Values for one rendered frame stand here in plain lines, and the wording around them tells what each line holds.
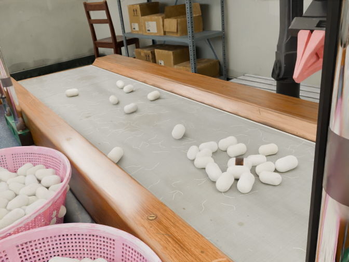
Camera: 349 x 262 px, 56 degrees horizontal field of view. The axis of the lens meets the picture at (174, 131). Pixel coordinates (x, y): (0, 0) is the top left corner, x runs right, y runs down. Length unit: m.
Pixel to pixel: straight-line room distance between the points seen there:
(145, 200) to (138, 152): 0.19
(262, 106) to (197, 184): 0.27
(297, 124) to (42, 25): 4.63
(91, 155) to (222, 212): 0.25
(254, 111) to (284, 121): 0.08
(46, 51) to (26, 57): 0.29
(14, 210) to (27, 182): 0.08
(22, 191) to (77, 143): 0.13
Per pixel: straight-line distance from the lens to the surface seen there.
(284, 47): 0.89
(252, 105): 0.71
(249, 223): 0.43
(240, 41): 3.11
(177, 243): 0.37
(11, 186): 0.60
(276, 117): 0.67
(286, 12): 0.89
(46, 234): 0.43
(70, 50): 5.22
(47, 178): 0.58
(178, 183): 0.50
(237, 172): 0.49
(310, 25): 0.59
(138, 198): 0.44
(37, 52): 5.05
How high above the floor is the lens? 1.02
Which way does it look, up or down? 24 degrees down
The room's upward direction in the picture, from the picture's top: 6 degrees counter-clockwise
